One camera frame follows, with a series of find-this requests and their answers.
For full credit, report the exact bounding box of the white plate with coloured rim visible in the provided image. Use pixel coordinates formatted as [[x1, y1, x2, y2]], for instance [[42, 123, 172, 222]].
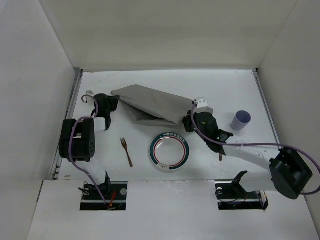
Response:
[[149, 132, 190, 172]]

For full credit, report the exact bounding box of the grey cloth napkin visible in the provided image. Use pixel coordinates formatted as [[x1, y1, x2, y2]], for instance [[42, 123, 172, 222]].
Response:
[[111, 84, 193, 127]]

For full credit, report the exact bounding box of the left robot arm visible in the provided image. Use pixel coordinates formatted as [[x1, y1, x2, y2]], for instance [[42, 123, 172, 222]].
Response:
[[58, 93, 120, 199]]

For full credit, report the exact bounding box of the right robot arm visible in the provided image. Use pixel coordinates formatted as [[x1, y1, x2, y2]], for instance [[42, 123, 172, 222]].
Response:
[[182, 111, 313, 200]]

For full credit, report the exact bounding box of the lilac cup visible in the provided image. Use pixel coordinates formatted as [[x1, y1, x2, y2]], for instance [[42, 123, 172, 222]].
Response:
[[231, 110, 252, 131]]

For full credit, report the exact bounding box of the brown wooden fork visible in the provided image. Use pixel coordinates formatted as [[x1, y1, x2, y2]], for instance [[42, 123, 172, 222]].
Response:
[[120, 137, 133, 168]]

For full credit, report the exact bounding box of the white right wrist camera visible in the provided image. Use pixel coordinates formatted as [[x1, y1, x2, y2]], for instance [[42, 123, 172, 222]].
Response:
[[193, 97, 213, 114]]

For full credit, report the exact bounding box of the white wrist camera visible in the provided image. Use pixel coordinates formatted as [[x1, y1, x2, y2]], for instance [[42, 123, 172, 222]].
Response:
[[83, 90, 94, 105], [193, 97, 213, 114]]

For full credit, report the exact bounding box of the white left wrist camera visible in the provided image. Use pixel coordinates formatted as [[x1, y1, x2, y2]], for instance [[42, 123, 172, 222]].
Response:
[[83, 90, 94, 105]]

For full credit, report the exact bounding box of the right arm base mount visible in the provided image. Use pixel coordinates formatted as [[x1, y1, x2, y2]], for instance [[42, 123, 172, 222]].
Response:
[[215, 171, 269, 211]]

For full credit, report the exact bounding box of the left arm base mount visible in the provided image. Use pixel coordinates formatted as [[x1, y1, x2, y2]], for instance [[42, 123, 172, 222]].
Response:
[[78, 174, 128, 211]]

